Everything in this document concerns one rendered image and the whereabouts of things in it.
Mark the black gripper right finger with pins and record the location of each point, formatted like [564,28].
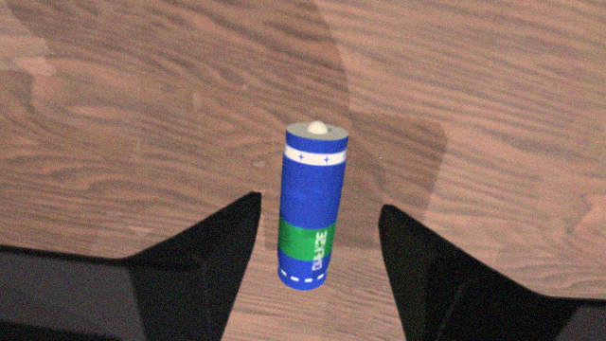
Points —
[444,294]

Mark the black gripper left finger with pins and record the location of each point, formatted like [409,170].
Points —
[181,289]

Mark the blue battery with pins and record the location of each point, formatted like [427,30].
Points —
[313,169]

